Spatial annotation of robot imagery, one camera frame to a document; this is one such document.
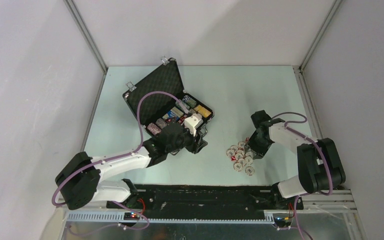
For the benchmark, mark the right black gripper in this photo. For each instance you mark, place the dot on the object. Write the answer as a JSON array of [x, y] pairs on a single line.
[[259, 152]]

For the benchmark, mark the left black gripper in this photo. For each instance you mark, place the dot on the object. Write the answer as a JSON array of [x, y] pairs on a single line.
[[191, 137]]

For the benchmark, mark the white red chip stack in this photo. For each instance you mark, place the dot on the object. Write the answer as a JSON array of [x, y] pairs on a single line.
[[244, 157]]

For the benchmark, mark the purple grey chip stack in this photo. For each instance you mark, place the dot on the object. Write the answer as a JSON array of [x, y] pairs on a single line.
[[161, 123]]

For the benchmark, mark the black poker set case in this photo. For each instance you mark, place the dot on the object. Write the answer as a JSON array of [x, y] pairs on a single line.
[[153, 96]]

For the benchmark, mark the blue patterned card deck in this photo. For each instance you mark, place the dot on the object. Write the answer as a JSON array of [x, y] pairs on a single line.
[[174, 115]]

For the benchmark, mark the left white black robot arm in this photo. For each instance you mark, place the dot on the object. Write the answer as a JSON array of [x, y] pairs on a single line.
[[88, 179]]

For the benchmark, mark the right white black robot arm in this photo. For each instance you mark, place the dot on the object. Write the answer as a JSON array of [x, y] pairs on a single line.
[[319, 166]]

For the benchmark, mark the yellow poker chip stack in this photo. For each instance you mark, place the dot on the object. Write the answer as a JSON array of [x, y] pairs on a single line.
[[204, 112]]

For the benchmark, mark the green poker chip stack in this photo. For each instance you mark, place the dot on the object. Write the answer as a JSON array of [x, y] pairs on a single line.
[[181, 105]]

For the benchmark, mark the blue white chip stack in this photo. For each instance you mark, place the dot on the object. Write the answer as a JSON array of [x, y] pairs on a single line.
[[189, 101]]

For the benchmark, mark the red white chip row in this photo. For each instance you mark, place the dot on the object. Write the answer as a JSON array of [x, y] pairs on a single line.
[[154, 129]]

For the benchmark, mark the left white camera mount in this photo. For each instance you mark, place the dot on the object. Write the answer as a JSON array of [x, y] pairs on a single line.
[[193, 122]]

